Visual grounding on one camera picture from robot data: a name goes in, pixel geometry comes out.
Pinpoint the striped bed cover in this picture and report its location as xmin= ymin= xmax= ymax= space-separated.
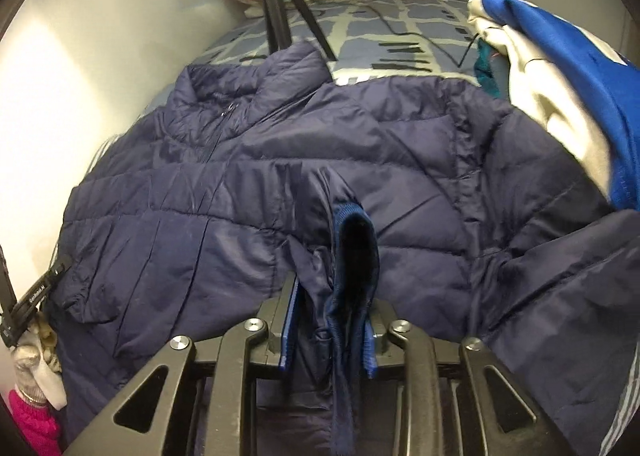
xmin=597 ymin=381 xmax=640 ymax=456

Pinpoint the person's left hand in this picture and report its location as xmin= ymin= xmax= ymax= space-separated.
xmin=11 ymin=320 xmax=68 ymax=409

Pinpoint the person's left forearm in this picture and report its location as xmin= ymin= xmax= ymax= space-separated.
xmin=7 ymin=387 xmax=62 ymax=456

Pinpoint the blue plaid bed sheet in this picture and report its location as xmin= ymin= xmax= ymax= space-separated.
xmin=150 ymin=0 xmax=501 ymax=102

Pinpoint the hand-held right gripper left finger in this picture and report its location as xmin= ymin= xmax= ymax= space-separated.
xmin=62 ymin=273 xmax=302 ymax=456

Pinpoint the teal cloth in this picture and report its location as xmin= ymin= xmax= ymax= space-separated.
xmin=474 ymin=39 xmax=503 ymax=100

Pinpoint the navy puffer jacket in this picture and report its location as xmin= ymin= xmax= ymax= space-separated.
xmin=47 ymin=41 xmax=640 ymax=456

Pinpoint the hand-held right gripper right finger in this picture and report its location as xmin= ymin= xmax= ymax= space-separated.
xmin=361 ymin=299 xmax=568 ymax=456

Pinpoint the blue and white jacket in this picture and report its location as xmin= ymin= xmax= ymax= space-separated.
xmin=467 ymin=0 xmax=640 ymax=211

